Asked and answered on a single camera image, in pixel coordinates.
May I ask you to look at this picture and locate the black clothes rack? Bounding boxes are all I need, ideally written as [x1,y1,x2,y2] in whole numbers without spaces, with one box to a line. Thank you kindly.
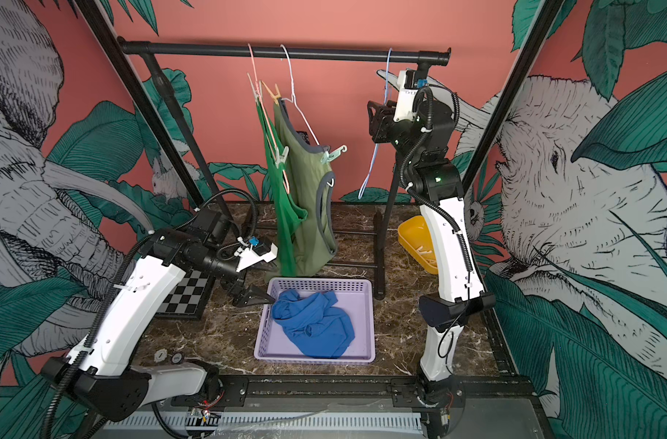
[117,37,452,300]

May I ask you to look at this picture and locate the blue tank top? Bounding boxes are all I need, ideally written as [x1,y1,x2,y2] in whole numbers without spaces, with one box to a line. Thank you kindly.
[271,290,355,360]

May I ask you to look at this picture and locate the checkerboard calibration plate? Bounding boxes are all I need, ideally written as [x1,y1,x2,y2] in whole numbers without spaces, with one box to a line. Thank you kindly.
[154,270,215,320]

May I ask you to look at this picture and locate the white wire hanger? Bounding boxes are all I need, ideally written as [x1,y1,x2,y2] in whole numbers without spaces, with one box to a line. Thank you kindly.
[279,44,337,188]

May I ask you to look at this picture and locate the green tank top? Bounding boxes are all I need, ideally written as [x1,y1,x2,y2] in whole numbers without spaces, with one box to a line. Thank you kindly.
[256,98,308,277]

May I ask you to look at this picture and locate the yellow plastic bowl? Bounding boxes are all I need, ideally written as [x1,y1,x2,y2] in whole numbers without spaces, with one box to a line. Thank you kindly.
[397,215,438,274]

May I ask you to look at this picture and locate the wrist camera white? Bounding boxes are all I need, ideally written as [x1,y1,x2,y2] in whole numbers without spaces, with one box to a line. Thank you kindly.
[394,69,428,123]
[234,237,279,273]

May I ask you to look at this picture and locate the lavender plastic basket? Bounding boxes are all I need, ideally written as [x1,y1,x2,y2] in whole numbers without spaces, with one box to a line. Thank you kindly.
[254,277,376,365]

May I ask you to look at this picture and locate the wooden clothespin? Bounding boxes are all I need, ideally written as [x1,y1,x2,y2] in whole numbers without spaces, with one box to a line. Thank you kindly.
[260,82,282,104]

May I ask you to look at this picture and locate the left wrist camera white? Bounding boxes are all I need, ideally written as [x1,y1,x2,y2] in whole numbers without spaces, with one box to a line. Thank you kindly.
[234,237,279,273]

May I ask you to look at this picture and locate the grey clothespin on green top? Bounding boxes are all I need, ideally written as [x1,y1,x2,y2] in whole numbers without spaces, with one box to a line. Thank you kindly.
[274,146,290,166]

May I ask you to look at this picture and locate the light blue wire hanger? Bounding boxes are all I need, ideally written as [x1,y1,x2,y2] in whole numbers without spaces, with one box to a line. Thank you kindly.
[357,47,393,200]

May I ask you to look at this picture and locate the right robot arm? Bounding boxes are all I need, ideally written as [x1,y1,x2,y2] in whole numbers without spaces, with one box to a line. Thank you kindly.
[368,82,495,386]

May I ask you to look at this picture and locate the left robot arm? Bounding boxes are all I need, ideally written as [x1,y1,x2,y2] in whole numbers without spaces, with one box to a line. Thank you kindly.
[40,190,277,438]

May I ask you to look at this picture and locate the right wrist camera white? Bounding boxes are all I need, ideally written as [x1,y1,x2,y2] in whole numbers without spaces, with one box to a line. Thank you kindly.
[394,69,428,123]

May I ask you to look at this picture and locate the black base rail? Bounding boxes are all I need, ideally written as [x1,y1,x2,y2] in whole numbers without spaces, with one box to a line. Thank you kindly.
[168,375,536,411]

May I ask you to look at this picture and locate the olive tank top grey trim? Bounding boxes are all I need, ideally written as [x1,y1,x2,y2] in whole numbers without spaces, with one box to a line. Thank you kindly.
[273,98,338,277]

